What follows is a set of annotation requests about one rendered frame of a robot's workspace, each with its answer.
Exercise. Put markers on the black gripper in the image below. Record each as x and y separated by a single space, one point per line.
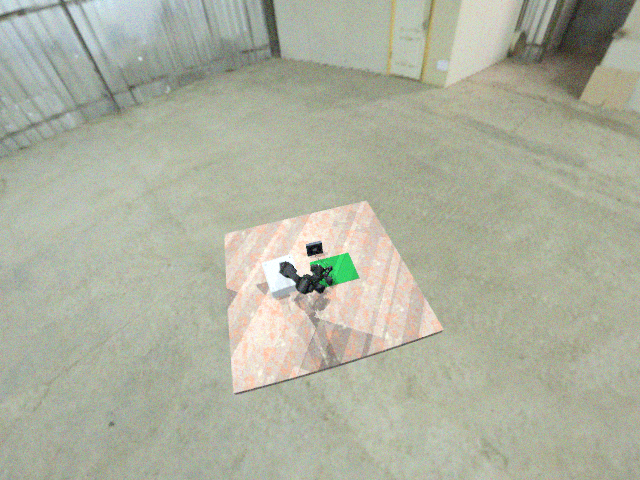
329 280

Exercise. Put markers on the green circuit board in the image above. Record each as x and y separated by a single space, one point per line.
343 269

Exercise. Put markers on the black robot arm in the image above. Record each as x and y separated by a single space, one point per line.
305 284

